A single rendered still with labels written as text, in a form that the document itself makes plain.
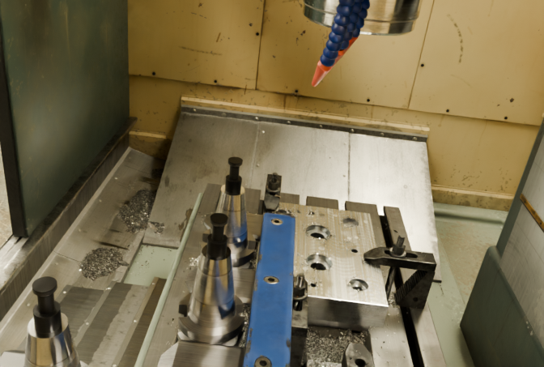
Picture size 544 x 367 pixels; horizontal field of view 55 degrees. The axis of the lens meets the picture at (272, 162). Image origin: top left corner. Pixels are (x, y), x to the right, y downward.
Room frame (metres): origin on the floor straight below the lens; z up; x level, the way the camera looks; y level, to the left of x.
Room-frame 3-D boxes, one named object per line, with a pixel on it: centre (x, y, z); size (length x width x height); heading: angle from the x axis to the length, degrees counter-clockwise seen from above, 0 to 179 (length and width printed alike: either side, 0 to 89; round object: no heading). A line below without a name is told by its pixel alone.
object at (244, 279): (0.42, 0.04, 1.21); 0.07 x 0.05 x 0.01; 90
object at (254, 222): (0.53, 0.04, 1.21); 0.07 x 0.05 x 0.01; 90
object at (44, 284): (0.26, 0.14, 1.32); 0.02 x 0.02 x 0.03
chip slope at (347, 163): (1.41, -0.09, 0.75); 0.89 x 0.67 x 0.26; 90
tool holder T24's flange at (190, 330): (0.37, 0.04, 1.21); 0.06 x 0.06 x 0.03
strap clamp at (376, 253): (0.81, -0.26, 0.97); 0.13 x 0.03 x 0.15; 90
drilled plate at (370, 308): (0.83, -0.11, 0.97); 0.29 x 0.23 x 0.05; 0
